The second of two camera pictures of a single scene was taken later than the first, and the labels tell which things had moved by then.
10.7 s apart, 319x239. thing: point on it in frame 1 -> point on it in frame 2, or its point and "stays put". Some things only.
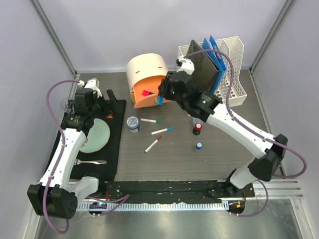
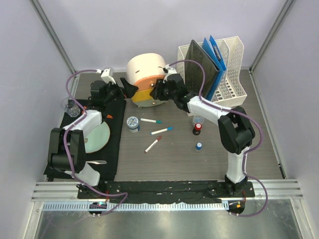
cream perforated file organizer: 233,48 stays put
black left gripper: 108,108 -> 129,90
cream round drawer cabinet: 144,72 stays put
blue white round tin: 132,123 stays put
